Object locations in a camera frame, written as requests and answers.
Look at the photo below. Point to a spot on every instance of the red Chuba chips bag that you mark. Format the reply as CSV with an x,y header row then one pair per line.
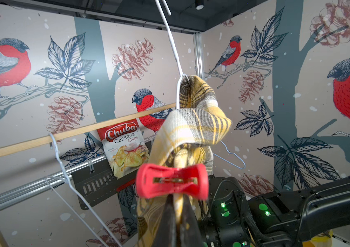
x,y
124,147

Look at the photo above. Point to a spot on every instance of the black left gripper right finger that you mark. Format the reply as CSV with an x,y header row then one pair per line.
x,y
190,225

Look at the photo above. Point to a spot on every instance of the yellow plaid shirt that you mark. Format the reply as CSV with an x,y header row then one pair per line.
x,y
184,139

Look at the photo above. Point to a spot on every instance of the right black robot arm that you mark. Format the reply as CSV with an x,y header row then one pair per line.
x,y
275,219

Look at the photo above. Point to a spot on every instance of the white hanger of yellow shirt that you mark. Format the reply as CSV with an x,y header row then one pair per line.
x,y
174,49

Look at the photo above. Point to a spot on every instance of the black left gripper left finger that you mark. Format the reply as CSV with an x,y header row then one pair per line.
x,y
166,235

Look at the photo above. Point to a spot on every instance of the red clothespin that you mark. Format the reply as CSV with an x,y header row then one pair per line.
x,y
154,181

